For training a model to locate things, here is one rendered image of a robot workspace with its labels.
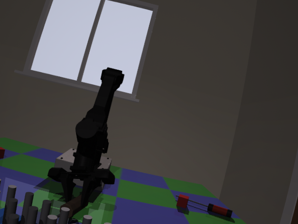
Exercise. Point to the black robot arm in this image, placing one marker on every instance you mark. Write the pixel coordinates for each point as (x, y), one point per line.
(91, 132)

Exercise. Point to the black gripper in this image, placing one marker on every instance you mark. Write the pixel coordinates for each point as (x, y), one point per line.
(83, 165)

